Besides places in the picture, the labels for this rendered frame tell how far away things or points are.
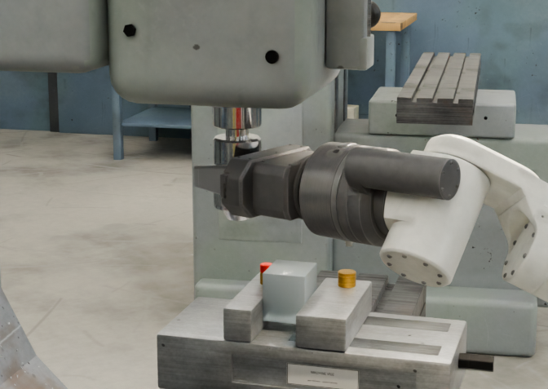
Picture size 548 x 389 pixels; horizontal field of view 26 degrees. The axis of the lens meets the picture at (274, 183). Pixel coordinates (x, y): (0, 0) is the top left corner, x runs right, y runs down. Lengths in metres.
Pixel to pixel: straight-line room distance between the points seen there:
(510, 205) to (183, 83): 0.31
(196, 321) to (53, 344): 2.85
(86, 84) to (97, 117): 0.24
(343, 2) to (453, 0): 6.54
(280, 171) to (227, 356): 0.38
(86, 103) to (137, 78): 7.20
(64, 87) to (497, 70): 2.93
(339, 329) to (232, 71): 0.42
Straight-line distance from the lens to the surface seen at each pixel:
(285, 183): 1.07
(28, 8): 1.08
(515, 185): 1.03
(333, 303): 1.40
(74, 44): 1.07
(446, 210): 1.00
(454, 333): 1.43
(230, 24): 1.04
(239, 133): 1.15
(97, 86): 8.22
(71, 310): 4.64
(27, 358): 1.47
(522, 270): 1.02
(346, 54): 1.10
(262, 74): 1.04
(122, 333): 4.36
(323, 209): 1.05
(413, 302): 1.76
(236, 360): 1.40
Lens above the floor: 1.48
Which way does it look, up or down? 13 degrees down
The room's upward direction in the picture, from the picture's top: straight up
